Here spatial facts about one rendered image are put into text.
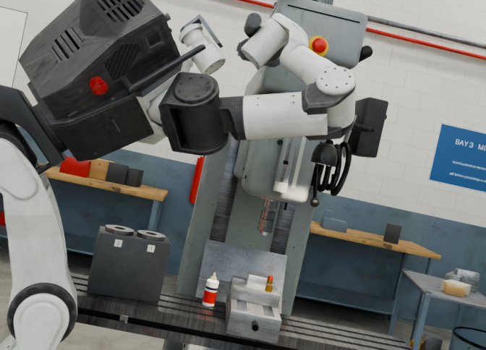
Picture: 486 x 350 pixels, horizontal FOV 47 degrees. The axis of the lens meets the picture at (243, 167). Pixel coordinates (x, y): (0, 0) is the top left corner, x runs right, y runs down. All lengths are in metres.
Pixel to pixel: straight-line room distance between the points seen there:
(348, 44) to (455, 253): 5.23
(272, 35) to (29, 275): 0.75
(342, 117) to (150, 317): 0.90
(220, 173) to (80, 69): 1.11
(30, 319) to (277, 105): 0.68
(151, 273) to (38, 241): 0.57
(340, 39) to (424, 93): 4.87
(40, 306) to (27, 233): 0.15
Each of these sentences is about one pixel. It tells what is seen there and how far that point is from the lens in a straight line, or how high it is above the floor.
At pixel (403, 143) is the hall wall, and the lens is 6.35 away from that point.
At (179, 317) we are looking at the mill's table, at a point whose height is 0.91.
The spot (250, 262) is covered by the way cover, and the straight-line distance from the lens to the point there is 2.16.
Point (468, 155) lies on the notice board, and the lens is 6.64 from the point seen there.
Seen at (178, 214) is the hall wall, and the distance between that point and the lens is 6.00.
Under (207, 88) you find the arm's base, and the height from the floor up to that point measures 1.54.
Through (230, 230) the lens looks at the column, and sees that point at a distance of 2.16.
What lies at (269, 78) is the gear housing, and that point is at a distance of 1.66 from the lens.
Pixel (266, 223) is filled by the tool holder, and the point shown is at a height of 1.23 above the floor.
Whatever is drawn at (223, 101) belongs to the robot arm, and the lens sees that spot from 1.13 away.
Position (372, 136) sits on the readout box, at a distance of 2.05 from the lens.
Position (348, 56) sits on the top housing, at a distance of 1.61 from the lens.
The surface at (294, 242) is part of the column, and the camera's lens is 2.20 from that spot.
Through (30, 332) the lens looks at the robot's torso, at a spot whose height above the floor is 0.97.
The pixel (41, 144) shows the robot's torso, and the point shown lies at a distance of 1.24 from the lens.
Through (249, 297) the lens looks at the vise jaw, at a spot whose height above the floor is 1.00.
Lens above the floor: 1.43
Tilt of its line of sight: 1 degrees down
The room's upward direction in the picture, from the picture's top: 12 degrees clockwise
